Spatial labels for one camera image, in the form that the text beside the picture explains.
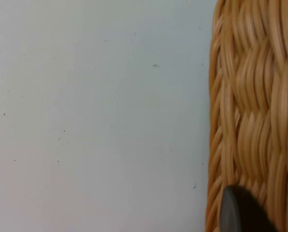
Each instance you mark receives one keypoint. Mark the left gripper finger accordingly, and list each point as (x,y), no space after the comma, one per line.
(240,212)

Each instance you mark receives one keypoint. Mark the brown wicker basket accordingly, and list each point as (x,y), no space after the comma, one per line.
(255,96)

